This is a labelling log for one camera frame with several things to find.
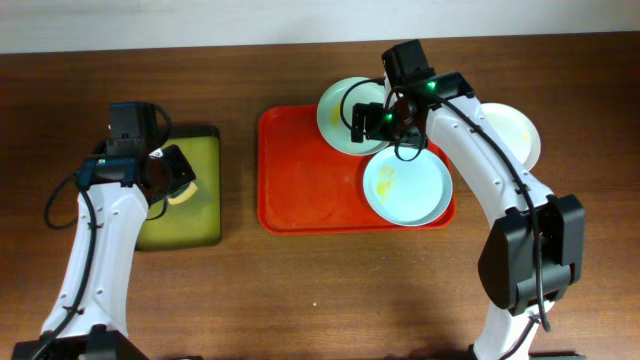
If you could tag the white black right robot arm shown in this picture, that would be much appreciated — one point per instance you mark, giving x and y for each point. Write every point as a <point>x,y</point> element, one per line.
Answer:
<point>534,250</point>

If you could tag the green yellow sponge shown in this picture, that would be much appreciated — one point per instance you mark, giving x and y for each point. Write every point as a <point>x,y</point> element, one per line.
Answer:
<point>183,194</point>

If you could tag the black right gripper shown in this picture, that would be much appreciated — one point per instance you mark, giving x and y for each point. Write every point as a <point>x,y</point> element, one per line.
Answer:
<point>368,126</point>

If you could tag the white plate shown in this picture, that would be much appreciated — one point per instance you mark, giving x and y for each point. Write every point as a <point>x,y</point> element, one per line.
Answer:
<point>516,130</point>

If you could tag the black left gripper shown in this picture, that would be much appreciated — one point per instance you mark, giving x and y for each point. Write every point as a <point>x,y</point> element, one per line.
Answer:
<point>180,170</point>

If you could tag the light green plate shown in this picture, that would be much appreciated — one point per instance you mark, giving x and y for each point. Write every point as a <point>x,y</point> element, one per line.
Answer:
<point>329,121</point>

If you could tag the black sponge tray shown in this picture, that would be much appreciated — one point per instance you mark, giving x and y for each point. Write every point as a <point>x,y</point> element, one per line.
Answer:
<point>196,221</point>

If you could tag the light blue plate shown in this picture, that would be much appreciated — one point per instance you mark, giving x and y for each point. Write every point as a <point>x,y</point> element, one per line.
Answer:
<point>406,187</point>

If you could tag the red plastic tray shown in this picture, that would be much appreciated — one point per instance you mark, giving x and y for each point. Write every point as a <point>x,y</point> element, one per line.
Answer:
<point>305,186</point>

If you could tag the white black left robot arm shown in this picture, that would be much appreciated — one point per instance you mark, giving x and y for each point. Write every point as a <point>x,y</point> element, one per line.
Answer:
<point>88,320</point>

